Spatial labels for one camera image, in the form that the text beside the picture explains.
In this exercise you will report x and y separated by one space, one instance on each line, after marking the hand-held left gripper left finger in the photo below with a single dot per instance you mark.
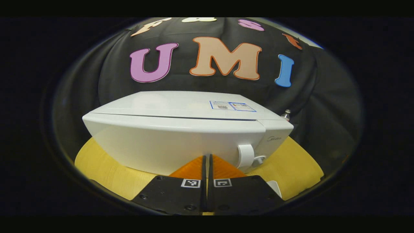
174 197

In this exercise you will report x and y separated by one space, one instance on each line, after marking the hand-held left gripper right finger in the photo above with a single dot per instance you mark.
239 197

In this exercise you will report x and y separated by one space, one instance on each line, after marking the white microwave oven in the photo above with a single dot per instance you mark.
168 139

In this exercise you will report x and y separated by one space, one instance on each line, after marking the white rectangular plate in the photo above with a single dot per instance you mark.
275 188

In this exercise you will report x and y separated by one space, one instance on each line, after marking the clear bottle with pink label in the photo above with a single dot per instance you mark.
286 115

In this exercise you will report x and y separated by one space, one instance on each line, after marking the black backdrop cloth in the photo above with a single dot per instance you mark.
323 113

